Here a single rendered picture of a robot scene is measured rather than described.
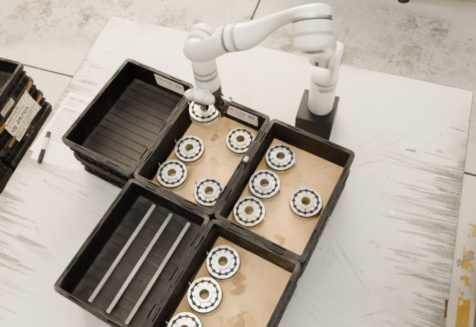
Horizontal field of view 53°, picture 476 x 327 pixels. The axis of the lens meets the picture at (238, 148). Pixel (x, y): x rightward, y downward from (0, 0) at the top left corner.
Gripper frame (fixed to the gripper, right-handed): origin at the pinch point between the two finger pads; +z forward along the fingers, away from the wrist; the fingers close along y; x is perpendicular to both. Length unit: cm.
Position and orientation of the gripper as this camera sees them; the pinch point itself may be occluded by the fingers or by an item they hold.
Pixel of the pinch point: (213, 111)
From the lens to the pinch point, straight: 152.6
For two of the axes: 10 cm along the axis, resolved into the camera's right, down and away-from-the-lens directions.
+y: -9.4, -2.6, 2.4
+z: 0.8, 5.2, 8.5
